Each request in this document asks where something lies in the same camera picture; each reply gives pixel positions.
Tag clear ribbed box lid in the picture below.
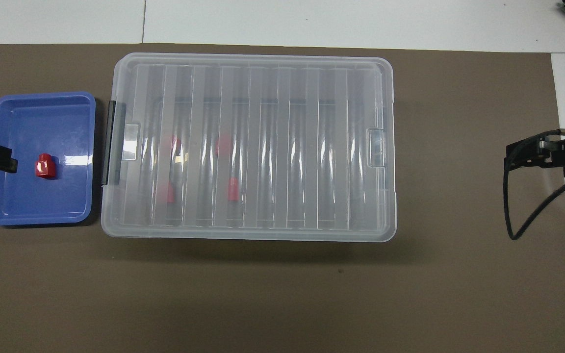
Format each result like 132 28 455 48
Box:
113 52 396 237

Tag blue plastic tray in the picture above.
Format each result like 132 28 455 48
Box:
0 92 97 227

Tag clear plastic storage box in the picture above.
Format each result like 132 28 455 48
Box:
100 52 398 242

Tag brown table mat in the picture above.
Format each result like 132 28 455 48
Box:
0 43 565 353

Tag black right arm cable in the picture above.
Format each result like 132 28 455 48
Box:
504 127 565 241

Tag black box latch handle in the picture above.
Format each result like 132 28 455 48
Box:
381 105 387 192

